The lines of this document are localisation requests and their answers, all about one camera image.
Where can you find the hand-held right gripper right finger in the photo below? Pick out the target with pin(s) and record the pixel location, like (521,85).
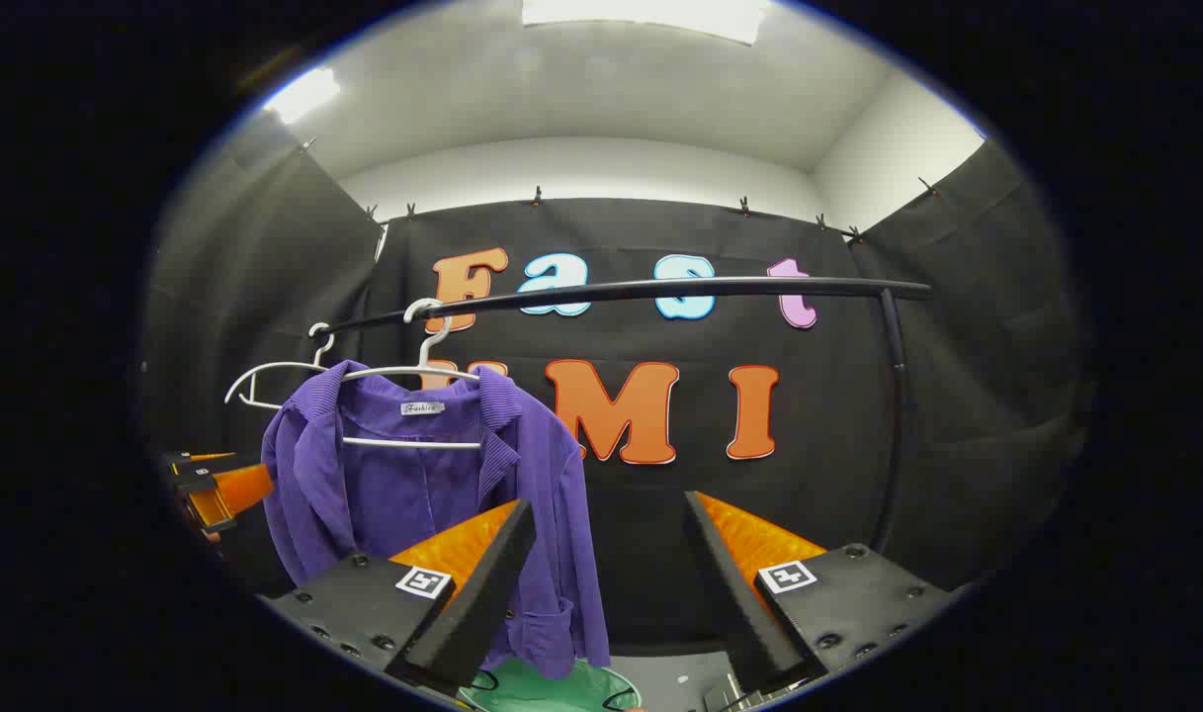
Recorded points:
(734,593)

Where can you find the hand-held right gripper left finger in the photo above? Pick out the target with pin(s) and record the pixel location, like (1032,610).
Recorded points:
(482,593)

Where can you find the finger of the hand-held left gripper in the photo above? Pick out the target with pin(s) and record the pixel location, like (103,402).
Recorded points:
(215,462)
(240,489)

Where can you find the green laundry hamper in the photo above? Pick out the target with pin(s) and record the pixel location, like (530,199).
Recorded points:
(552,694)

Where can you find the purple shirt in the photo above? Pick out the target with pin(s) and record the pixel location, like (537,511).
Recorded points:
(393,494)

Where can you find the white plastic hanger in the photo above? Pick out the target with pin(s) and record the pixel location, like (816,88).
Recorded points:
(265,369)
(427,346)

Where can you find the black clothes rack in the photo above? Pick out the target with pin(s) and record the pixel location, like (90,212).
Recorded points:
(720,288)

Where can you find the small ceiling light panel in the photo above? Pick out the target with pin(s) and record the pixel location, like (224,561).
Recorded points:
(302,94)

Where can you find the row of backdrop clips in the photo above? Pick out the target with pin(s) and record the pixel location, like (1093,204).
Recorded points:
(537,196)

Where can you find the large ceiling light panel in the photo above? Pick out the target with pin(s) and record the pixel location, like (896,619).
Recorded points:
(650,15)

